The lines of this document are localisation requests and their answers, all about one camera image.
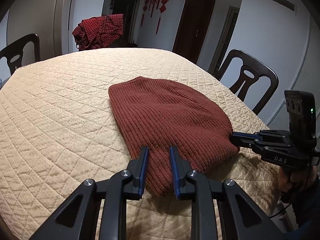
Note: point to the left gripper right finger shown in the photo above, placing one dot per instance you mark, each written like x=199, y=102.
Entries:
x=219, y=206

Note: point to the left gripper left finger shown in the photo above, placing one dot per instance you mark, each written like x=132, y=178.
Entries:
x=97, y=209

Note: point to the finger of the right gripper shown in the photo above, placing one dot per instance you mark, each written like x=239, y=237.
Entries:
x=246, y=140

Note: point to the rust red knit sweater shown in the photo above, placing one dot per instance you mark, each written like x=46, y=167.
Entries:
x=159, y=114

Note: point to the right hand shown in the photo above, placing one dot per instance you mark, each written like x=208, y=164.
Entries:
x=300, y=179

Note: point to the dark wooden chair right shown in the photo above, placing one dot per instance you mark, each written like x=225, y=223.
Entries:
x=250, y=72

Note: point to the dark wooden chair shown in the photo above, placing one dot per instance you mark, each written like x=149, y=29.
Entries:
x=250, y=72
x=14, y=52

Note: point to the beige quilted table cover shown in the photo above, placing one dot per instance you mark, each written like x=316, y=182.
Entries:
x=57, y=127

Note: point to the dark brown door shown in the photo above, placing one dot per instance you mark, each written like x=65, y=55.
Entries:
x=192, y=28

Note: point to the red chinese knot decoration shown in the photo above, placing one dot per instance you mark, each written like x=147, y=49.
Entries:
x=152, y=5

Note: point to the dark wooden chair left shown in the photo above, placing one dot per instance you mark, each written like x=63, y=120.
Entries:
x=14, y=52

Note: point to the red checkered shirt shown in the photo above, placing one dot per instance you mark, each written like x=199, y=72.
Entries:
x=98, y=32

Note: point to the black camera box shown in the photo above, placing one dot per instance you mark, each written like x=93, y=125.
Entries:
x=301, y=108

